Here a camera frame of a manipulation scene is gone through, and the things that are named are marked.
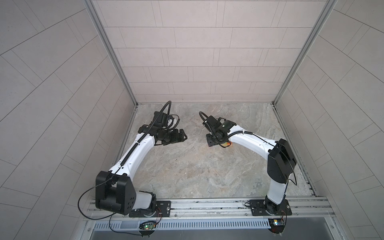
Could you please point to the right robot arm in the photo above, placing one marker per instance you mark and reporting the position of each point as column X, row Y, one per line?
column 278, row 154

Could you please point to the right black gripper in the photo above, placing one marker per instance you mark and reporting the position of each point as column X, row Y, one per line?
column 210, row 143

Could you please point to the circuit board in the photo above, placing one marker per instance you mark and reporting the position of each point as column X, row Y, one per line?
column 277, row 222
column 148, row 226

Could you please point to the right circuit board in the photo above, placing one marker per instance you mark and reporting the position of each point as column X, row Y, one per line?
column 277, row 222

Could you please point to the aluminium mounting rail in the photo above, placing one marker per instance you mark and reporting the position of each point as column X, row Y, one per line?
column 223, row 209

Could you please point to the left circuit board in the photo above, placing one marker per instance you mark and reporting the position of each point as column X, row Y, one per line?
column 148, row 226

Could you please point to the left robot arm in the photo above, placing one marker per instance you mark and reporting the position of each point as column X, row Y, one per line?
column 114, row 189

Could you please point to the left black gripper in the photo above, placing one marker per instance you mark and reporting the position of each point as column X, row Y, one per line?
column 174, row 138

